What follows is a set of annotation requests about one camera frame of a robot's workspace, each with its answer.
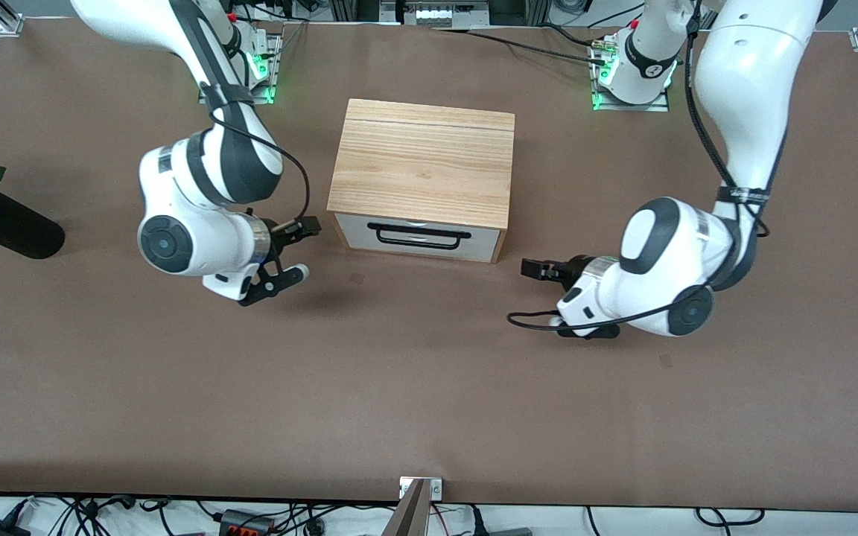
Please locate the white power strip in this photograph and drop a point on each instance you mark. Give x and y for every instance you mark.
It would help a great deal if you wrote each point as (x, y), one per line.
(436, 13)

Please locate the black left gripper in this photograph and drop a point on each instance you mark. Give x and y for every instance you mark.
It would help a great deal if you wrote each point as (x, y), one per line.
(570, 269)

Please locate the grey slanted camera beam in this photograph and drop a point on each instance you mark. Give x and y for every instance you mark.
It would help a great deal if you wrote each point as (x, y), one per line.
(408, 517)

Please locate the black box with red connectors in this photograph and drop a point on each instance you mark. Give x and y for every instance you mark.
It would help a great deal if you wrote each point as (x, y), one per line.
(246, 523)

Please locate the black power adapter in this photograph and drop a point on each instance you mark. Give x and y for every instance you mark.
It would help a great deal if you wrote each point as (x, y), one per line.
(1, 528)

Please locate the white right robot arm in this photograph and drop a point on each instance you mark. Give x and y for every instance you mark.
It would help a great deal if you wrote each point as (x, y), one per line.
(198, 246)

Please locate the wooden drawer cabinet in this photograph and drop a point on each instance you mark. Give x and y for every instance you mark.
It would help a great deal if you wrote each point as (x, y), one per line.
(421, 164)

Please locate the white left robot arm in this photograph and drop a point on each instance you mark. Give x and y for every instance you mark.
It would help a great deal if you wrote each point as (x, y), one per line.
(749, 74)

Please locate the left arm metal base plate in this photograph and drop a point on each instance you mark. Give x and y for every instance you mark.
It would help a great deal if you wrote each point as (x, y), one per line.
(660, 106)

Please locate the black ribbed vase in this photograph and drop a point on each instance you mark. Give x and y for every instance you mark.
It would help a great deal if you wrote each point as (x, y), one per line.
(19, 231)

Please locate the metal table edge bracket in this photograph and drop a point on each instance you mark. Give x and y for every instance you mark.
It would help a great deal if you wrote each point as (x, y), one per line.
(436, 489)

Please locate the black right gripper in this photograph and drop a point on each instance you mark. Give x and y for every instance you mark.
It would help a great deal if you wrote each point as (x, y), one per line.
(281, 233)

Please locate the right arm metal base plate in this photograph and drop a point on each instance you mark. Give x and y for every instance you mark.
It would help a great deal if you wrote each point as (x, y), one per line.
(272, 45)

